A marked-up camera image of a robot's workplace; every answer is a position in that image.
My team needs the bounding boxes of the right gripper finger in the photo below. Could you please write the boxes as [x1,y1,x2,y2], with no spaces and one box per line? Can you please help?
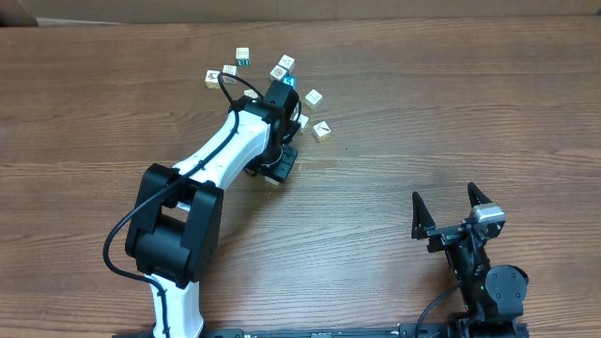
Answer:
[468,182,491,207]
[411,192,436,239]

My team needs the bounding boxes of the blue symbol block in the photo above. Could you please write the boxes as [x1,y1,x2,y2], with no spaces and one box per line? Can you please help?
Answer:
[264,176,280,185]

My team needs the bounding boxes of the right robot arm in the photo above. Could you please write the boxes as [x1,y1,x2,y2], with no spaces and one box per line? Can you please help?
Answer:
[411,182,529,337]

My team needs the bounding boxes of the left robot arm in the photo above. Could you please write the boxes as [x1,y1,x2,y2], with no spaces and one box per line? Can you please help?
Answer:
[125,82,301,337]

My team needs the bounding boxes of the pale wooden block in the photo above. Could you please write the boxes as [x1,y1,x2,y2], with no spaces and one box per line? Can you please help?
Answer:
[298,115,309,133]

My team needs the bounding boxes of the block with red mark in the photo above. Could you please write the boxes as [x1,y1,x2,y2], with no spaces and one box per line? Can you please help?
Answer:
[313,121,331,142]

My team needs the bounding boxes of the wooden block faint drawing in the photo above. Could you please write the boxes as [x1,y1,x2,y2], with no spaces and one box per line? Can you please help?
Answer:
[244,89,258,99]

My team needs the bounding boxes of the blue number five block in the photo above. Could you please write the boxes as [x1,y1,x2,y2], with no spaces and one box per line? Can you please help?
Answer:
[281,76,297,88]

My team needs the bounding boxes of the wooden block round picture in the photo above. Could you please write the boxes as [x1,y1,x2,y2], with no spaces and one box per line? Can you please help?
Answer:
[270,65,288,82]

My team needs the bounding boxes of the top right wooden block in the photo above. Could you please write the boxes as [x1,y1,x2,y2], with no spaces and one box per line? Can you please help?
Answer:
[278,54,296,72]

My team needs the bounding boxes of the wooden block bird picture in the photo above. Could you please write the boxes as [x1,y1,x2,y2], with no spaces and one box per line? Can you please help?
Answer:
[205,69,220,89]

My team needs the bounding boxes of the wooden block red letter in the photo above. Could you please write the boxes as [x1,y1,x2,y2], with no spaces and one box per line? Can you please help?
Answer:
[222,65,238,84]

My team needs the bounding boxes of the block with green side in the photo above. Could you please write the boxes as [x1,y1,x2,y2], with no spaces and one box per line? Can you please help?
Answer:
[236,47,250,67]

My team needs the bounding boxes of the cardboard backdrop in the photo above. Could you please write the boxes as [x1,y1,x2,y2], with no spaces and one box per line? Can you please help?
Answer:
[1,0,600,26]

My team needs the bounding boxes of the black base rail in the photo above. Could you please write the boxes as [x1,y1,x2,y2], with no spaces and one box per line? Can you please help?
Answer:
[112,321,531,338]

